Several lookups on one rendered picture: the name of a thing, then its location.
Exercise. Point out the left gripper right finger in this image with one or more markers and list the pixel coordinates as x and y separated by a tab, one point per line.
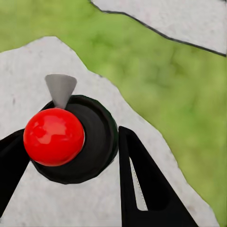
165	209

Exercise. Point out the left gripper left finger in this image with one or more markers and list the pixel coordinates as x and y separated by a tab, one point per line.
13	161

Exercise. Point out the insectifuge atomizer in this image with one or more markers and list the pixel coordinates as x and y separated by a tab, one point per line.
74	137

